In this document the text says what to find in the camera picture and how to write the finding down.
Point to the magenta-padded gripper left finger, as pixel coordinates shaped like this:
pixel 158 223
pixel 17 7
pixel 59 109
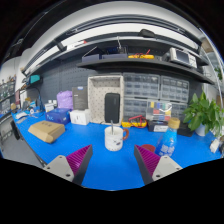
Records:
pixel 58 166

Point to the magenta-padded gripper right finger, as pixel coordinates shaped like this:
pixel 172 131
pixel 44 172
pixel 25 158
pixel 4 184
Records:
pixel 165 166

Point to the blue drink bottle gold cap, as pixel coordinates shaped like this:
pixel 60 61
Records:
pixel 166 143

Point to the brown cardboard box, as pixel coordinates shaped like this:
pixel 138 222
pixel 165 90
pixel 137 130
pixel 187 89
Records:
pixel 46 130

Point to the black box with white label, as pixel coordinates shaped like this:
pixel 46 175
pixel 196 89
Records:
pixel 158 127

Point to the black flat case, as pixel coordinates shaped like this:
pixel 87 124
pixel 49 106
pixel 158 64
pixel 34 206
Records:
pixel 185 130

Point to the blue box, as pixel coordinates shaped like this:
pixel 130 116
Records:
pixel 58 116

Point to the white charger block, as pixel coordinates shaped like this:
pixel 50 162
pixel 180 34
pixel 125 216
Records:
pixel 215 145

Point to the clear organizer with coloured parts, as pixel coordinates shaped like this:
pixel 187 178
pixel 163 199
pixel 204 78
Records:
pixel 159 111

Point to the yellow multimeter with red leads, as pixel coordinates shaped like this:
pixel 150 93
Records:
pixel 126 124

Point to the small white box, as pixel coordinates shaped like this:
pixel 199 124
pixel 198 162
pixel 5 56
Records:
pixel 50 106

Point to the green potted plant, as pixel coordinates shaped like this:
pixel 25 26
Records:
pixel 200 113

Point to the metal spoon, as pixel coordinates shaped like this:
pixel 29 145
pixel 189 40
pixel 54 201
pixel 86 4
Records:
pixel 112 126

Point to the purple bag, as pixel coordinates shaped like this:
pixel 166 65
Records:
pixel 65 100

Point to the dark grey flat box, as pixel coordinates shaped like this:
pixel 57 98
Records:
pixel 80 98

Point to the beige dotted open box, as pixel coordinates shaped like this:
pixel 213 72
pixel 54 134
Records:
pixel 96 100

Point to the black rectangular case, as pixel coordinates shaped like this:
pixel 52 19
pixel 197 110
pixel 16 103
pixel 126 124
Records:
pixel 112 108

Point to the dark shelf unit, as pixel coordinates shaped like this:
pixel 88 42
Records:
pixel 6 96

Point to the dark grey overhead shelf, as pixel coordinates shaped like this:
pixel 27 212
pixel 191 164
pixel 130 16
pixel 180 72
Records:
pixel 133 64

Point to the grey oscilloscope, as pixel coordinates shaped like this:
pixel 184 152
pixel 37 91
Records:
pixel 181 56

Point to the white metal shelf unit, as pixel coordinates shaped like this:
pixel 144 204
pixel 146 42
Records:
pixel 208 50

